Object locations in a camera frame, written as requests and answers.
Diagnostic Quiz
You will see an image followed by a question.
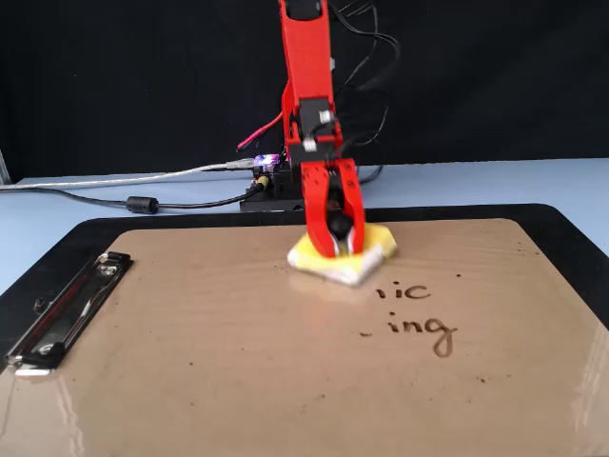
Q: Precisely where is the silver braided USB cable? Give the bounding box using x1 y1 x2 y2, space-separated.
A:
0 159 258 191

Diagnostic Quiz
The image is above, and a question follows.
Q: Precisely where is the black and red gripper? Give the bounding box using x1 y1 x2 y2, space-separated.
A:
287 122 366 259

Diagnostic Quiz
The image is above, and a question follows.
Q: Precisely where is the yellow sponge with black knob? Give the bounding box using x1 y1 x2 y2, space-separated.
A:
286 223 399 288

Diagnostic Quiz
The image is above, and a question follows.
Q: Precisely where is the metal clipboard clip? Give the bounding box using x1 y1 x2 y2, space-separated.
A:
4 250 134 378

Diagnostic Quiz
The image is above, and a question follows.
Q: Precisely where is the thin red wire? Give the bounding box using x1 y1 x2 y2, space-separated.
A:
237 111 285 149

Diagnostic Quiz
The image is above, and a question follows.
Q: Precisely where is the black backdrop curtain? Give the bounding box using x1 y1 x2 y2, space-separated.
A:
0 0 609 185

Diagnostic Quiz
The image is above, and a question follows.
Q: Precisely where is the black cable with ferrite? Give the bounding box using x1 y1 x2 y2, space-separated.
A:
0 187 267 215

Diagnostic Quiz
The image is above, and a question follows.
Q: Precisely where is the black arm wire bundle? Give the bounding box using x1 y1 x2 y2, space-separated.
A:
327 0 401 185

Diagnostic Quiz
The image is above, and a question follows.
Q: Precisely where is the brown clipboard board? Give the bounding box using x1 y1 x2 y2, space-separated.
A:
0 217 609 457

